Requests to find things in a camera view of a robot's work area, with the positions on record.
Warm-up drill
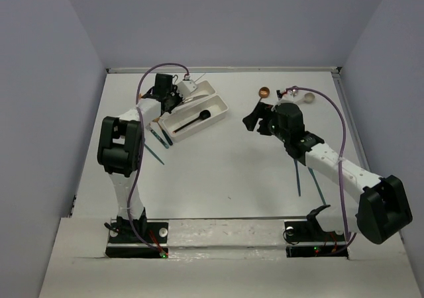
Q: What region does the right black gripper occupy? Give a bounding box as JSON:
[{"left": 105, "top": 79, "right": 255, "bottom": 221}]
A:
[{"left": 241, "top": 102, "right": 289, "bottom": 143}]

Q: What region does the pink handled steak knife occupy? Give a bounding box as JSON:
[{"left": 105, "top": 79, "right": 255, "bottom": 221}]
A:
[{"left": 181, "top": 94, "right": 209, "bottom": 105}]

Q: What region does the black measuring spoon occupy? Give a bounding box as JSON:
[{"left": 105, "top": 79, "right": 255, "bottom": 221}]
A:
[{"left": 173, "top": 109, "right": 211, "bottom": 133}]

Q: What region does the steel knife teal handle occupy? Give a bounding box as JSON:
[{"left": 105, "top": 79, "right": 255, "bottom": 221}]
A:
[{"left": 149, "top": 128, "right": 169, "bottom": 149}]

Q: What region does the teal plastic spoon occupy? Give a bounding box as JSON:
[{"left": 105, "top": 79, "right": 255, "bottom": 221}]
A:
[{"left": 144, "top": 143, "right": 165, "bottom": 166}]

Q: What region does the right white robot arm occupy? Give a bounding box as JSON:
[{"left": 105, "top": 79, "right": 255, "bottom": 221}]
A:
[{"left": 242, "top": 103, "right": 413, "bottom": 244}]

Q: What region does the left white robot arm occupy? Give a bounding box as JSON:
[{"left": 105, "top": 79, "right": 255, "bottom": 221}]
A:
[{"left": 97, "top": 74, "right": 196, "bottom": 242}]

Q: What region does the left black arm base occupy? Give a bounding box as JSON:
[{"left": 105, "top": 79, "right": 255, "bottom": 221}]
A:
[{"left": 104, "top": 217, "right": 169, "bottom": 259}]

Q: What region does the copper round spoon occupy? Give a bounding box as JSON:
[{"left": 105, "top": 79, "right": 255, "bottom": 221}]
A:
[{"left": 258, "top": 87, "right": 270, "bottom": 99}]

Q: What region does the white front utensil tray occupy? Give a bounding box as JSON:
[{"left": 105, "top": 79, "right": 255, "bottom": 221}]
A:
[{"left": 159, "top": 95, "right": 229, "bottom": 142}]

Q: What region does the beige measuring spoon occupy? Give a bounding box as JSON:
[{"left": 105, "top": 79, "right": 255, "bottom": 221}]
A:
[{"left": 296, "top": 92, "right": 315, "bottom": 105}]

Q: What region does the teal plastic knife left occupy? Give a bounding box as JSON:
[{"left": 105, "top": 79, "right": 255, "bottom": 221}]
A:
[{"left": 294, "top": 160, "right": 301, "bottom": 197}]

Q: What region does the teal plastic knife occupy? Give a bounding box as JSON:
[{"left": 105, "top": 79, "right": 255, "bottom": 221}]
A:
[
  {"left": 294, "top": 160, "right": 301, "bottom": 197},
  {"left": 308, "top": 168, "right": 327, "bottom": 205}
]

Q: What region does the teal plastic knife right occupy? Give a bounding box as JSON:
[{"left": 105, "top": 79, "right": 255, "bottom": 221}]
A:
[{"left": 308, "top": 168, "right": 327, "bottom": 205}]

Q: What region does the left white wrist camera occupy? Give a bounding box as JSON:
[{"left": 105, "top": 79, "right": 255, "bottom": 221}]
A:
[{"left": 176, "top": 79, "right": 198, "bottom": 99}]

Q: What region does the gold spoon teal handle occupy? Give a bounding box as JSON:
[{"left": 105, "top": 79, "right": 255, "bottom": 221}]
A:
[{"left": 160, "top": 126, "right": 173, "bottom": 146}]

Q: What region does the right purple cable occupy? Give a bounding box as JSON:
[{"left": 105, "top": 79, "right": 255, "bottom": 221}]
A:
[{"left": 286, "top": 85, "right": 357, "bottom": 251}]

